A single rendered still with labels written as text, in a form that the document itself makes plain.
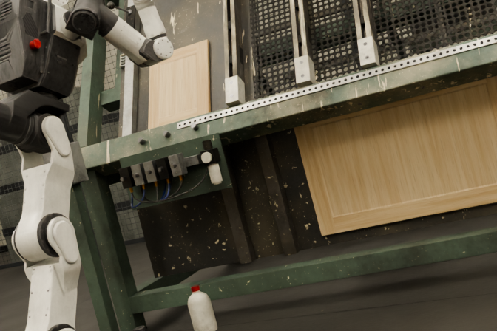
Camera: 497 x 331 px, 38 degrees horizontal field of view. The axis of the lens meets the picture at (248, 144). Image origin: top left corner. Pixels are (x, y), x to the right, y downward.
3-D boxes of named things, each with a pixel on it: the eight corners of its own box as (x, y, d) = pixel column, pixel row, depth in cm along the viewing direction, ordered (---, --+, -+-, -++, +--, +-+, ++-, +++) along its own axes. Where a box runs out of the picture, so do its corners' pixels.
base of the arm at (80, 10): (109, 27, 240) (83, 4, 234) (83, 49, 245) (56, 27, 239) (115, 6, 251) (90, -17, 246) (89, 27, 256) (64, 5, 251)
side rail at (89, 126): (89, 157, 351) (75, 148, 342) (101, -23, 401) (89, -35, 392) (100, 154, 349) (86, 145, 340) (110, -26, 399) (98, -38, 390)
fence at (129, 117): (126, 140, 337) (121, 137, 334) (133, -22, 380) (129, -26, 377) (136, 138, 335) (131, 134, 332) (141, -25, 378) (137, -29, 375)
